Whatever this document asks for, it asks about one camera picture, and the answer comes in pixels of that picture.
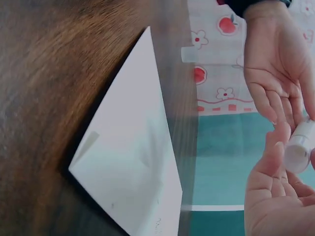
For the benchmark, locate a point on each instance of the person's right hand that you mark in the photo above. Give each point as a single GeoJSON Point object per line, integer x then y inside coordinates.
{"type": "Point", "coordinates": [273, 206]}

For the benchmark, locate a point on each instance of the person's left hand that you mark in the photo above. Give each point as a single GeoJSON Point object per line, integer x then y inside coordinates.
{"type": "Point", "coordinates": [275, 54]}

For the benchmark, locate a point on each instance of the person's right fingers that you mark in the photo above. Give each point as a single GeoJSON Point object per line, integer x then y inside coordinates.
{"type": "Point", "coordinates": [276, 150]}

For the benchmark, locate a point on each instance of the white paper sheet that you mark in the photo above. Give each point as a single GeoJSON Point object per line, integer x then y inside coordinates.
{"type": "Point", "coordinates": [133, 147]}

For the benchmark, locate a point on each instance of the person's left fingers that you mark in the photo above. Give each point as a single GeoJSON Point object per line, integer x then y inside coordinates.
{"type": "Point", "coordinates": [275, 105]}

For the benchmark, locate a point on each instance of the black wrist band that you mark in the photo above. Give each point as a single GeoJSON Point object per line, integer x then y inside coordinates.
{"type": "Point", "coordinates": [251, 5]}

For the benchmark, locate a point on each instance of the white glue stick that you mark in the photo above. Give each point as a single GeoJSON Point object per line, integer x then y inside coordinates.
{"type": "Point", "coordinates": [299, 152]}

